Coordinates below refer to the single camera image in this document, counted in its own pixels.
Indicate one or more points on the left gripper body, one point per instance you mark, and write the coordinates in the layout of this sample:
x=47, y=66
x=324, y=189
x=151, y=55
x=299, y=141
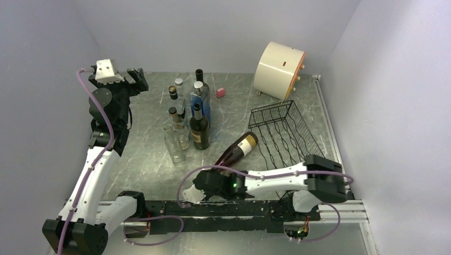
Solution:
x=124, y=87

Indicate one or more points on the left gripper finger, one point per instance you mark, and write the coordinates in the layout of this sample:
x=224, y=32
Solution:
x=140, y=83
x=131, y=90

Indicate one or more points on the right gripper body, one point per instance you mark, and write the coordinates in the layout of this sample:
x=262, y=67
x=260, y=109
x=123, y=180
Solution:
x=215, y=171

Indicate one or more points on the clear bottle gold label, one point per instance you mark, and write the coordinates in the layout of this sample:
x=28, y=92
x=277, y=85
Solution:
x=176, y=101

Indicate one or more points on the brown bottle gold foil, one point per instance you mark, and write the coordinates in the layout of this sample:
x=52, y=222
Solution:
x=238, y=150

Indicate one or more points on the clear plain bottle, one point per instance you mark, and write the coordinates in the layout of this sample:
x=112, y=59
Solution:
x=173, y=146

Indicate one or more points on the clear bottle white label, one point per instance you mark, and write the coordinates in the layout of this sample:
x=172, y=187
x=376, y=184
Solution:
x=181, y=127

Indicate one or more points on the green wine bottle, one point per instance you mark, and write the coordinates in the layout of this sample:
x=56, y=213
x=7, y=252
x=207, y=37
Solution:
x=200, y=77

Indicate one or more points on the dark bottle brown label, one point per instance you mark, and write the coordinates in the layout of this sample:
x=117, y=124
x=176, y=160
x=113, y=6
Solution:
x=200, y=131

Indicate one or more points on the blue square bottle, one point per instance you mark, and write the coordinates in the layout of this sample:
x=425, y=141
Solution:
x=200, y=94

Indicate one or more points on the black wire wine rack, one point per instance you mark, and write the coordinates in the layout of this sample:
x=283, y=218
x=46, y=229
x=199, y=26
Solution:
x=284, y=137

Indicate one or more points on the clear bottle silver cap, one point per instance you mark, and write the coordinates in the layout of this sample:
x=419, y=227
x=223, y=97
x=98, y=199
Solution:
x=183, y=92

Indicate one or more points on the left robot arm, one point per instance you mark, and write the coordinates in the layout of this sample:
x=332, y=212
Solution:
x=80, y=227

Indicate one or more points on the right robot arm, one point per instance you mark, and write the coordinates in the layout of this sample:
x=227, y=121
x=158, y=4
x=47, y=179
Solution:
x=315, y=180

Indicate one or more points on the pink eraser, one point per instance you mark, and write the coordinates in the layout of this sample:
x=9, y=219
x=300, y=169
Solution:
x=221, y=92

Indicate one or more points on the cream cylindrical container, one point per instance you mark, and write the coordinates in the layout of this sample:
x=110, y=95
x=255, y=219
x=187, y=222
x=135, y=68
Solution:
x=277, y=70

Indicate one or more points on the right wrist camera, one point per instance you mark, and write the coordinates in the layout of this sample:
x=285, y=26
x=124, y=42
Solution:
x=193, y=195

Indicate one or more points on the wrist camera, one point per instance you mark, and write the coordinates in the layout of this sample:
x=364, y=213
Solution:
x=193, y=195
x=106, y=72

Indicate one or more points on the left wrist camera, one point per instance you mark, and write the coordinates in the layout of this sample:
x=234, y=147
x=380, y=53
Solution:
x=106, y=72

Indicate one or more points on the black base frame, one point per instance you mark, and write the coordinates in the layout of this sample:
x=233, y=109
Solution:
x=227, y=216

